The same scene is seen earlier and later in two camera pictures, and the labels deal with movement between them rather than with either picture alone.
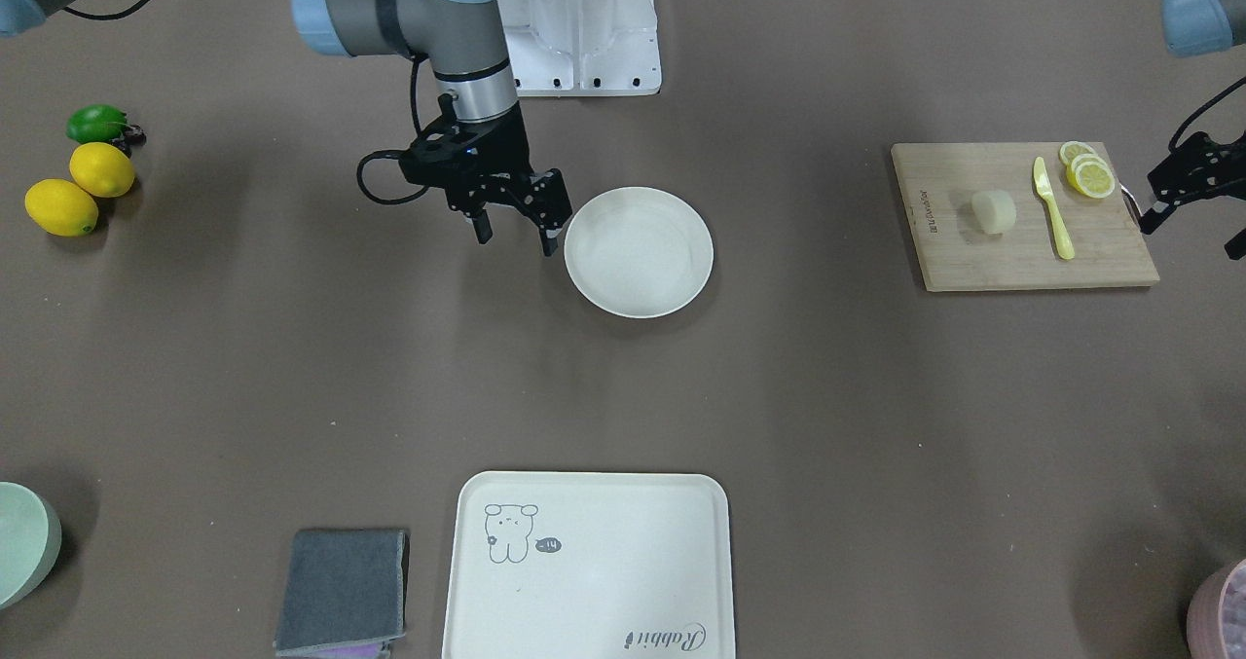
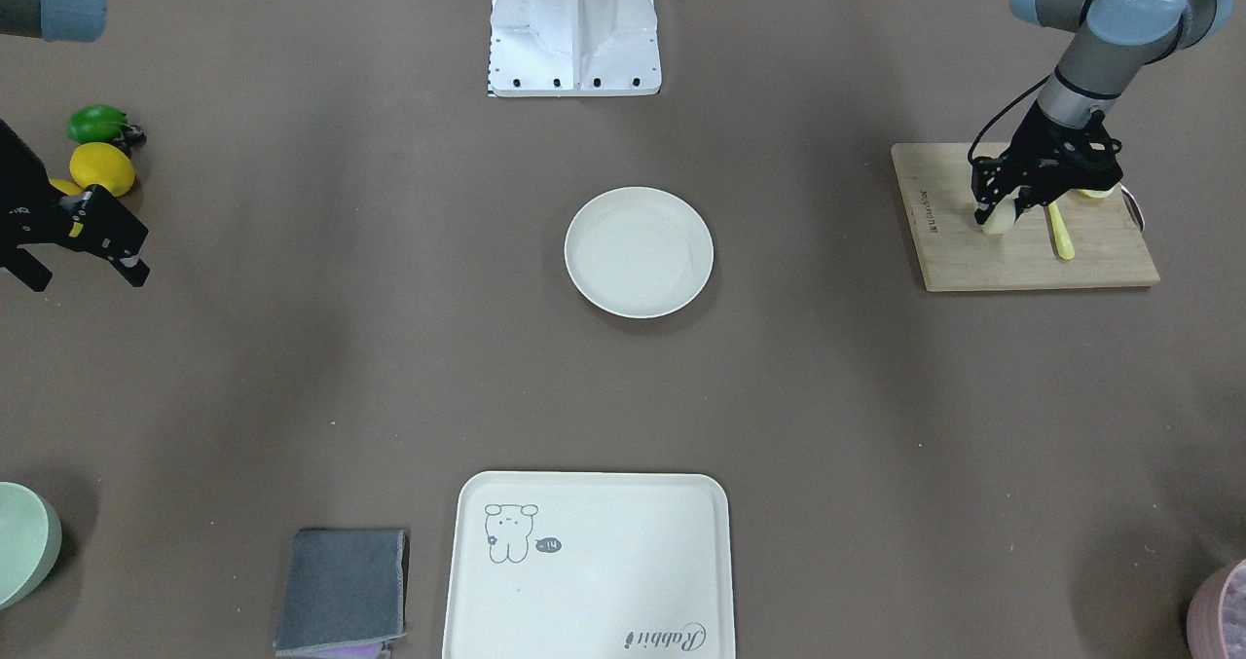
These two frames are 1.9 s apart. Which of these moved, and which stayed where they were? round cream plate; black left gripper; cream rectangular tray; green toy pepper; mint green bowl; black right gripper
Moved: black left gripper; black right gripper
Stayed: mint green bowl; cream rectangular tray; green toy pepper; round cream plate
